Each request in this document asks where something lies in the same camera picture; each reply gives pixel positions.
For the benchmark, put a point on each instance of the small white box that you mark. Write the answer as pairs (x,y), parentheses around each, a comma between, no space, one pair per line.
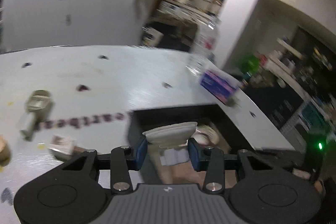
(62,147)

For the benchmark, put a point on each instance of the oval wooden box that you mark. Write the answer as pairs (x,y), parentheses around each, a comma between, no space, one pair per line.
(5,153)

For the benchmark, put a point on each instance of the black cardboard box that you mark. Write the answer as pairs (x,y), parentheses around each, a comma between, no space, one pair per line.
(214,128)

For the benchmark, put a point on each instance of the purple tissue pack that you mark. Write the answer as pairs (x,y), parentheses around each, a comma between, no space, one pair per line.
(220,84)

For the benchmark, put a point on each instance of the clear water bottle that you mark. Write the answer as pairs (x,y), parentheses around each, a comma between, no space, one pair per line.
(202,47)

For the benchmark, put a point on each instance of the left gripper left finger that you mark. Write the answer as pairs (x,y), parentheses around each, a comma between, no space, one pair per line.
(122,160)

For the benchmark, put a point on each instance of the beige handled holder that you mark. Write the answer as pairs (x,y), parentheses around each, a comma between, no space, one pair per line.
(37,110)

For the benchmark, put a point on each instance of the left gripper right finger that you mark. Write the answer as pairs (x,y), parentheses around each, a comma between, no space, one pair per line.
(209,160)

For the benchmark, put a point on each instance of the round white tape measure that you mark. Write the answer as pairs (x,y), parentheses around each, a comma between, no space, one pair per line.
(206,136)

